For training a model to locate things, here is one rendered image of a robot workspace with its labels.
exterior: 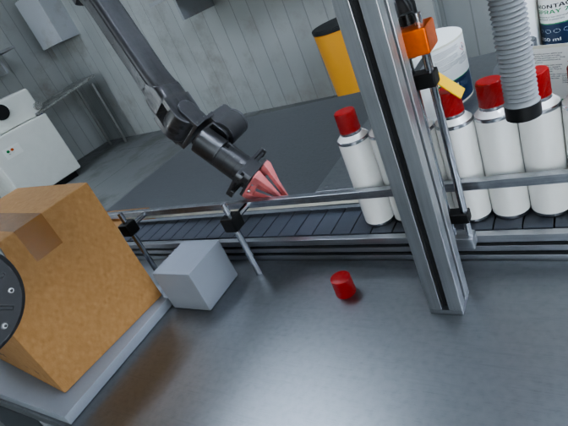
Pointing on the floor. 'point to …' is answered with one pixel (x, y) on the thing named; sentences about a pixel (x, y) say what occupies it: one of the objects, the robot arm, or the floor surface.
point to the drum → (335, 57)
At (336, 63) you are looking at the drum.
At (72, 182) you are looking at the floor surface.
